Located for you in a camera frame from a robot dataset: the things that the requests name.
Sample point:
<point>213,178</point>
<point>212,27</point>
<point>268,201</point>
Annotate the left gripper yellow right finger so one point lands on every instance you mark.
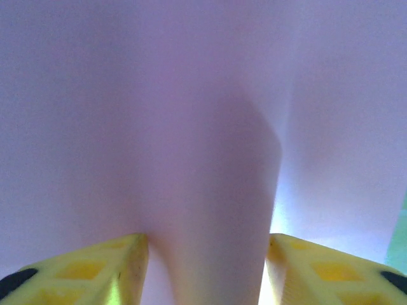
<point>327,273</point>

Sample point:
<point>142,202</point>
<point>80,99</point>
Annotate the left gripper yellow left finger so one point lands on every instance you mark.
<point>79,273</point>

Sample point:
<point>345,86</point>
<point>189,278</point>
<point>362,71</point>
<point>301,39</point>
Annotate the pink cloth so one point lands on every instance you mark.
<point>159,95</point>

